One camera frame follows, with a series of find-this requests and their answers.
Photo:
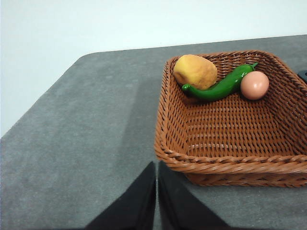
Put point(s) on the yellow-brown potato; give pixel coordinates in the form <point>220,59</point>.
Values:
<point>195,70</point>

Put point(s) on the pale brown egg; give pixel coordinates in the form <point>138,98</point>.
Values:
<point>254,85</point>

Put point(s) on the black rectangular tray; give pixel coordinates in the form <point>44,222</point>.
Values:
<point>303,76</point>

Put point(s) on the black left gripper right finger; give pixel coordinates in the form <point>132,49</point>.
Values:
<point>180,206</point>

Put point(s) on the green chili pepper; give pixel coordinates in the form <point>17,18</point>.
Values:
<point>220,87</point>

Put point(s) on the brown wicker basket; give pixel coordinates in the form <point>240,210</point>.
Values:
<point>227,134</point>

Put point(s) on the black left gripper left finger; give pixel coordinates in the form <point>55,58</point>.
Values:
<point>134,206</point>

